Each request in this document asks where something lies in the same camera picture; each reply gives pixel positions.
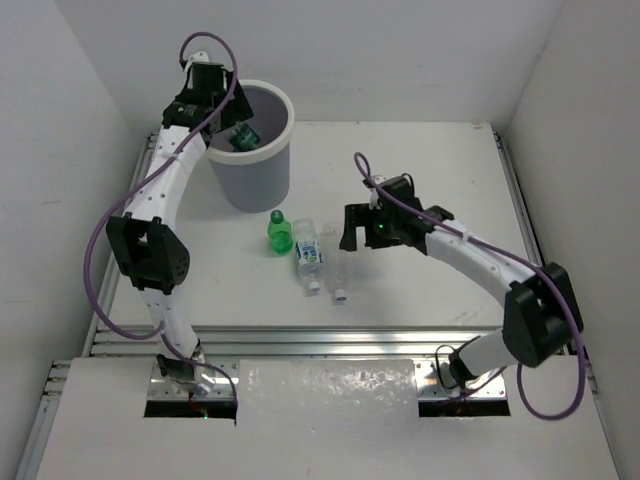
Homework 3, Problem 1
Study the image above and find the clear unlabelled bottle blue cap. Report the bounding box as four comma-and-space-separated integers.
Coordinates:
320, 222, 350, 304

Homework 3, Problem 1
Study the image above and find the aluminium front rail frame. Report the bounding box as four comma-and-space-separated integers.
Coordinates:
39, 324, 596, 416

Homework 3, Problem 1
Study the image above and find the clear bottle dark green label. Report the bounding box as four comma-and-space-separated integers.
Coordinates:
228, 121, 261, 153

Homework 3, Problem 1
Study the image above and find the clear bottle green white label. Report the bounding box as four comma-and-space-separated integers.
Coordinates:
292, 218, 324, 295

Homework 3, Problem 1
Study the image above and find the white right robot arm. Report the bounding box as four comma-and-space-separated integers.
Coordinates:
339, 176, 584, 387

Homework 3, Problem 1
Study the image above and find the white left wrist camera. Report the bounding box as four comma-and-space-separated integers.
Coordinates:
183, 50, 211, 71

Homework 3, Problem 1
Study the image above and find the aluminium left side rail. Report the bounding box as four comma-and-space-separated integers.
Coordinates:
15, 132, 159, 479

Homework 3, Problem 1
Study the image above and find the white front cover panel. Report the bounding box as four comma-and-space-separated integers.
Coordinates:
237, 359, 419, 427

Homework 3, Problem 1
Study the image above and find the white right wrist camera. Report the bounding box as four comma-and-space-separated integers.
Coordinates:
369, 175, 387, 210

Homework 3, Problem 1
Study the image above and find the grey bin with white rim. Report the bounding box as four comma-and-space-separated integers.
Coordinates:
207, 80, 295, 213

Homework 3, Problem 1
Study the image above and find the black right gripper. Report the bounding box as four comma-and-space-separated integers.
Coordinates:
341, 202, 401, 250

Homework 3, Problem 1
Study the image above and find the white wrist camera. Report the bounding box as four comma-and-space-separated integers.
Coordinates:
183, 50, 211, 71
369, 175, 387, 210

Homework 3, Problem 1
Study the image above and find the green plastic bottle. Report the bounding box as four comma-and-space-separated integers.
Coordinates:
267, 210, 293, 255

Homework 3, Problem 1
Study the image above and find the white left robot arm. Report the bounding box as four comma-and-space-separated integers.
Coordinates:
106, 61, 253, 399

